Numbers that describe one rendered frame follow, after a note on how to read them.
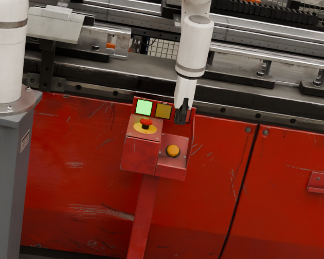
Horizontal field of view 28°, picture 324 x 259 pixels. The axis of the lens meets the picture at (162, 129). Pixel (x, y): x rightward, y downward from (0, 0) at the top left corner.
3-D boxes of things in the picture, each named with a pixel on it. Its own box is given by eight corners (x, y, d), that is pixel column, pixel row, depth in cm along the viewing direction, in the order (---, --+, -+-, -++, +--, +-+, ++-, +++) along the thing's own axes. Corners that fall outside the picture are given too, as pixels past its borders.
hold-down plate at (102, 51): (17, 48, 210) (17, 39, 209) (19, 42, 215) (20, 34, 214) (108, 62, 213) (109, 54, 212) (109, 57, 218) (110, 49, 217)
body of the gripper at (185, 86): (176, 59, 187) (170, 92, 193) (177, 75, 179) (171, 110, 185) (201, 62, 188) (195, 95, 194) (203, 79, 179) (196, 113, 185)
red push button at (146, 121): (137, 131, 195) (139, 121, 193) (138, 126, 198) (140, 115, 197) (150, 133, 195) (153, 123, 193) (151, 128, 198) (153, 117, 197)
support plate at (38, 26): (15, 34, 188) (15, 31, 188) (29, 9, 212) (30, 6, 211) (76, 44, 190) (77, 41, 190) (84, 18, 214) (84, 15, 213)
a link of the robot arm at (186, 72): (176, 53, 186) (174, 62, 187) (176, 67, 178) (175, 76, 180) (204, 57, 186) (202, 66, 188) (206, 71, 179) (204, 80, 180)
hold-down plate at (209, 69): (186, 75, 216) (188, 67, 215) (185, 70, 221) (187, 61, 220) (273, 89, 219) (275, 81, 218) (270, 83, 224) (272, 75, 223)
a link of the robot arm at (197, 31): (176, 52, 186) (176, 67, 178) (183, 10, 179) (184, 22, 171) (204, 56, 187) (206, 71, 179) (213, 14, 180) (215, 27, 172)
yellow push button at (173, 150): (165, 156, 200) (166, 153, 198) (167, 146, 201) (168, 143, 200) (177, 159, 200) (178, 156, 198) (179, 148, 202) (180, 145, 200)
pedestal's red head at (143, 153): (119, 169, 195) (128, 116, 187) (125, 146, 209) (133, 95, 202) (184, 182, 196) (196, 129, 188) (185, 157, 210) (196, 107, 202)
